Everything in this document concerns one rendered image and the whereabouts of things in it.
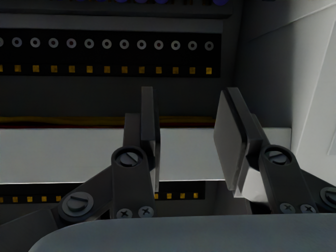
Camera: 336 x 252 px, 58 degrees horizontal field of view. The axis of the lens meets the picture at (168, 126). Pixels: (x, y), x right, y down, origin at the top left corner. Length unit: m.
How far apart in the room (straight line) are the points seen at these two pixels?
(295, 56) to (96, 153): 0.18
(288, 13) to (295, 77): 0.06
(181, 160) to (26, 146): 0.13
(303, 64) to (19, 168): 0.24
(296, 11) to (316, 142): 0.11
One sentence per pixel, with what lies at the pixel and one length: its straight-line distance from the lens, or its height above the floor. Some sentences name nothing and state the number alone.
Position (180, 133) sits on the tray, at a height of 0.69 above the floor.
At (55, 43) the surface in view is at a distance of 0.39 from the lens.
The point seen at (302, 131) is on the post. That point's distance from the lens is 0.27.
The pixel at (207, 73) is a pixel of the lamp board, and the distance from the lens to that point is 0.38.
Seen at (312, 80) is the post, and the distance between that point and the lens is 0.26.
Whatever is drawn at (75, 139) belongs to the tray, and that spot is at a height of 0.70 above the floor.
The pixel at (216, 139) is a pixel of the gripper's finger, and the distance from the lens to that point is 0.15.
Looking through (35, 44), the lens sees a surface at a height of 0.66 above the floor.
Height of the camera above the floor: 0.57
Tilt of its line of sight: 28 degrees up
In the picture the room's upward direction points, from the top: 178 degrees counter-clockwise
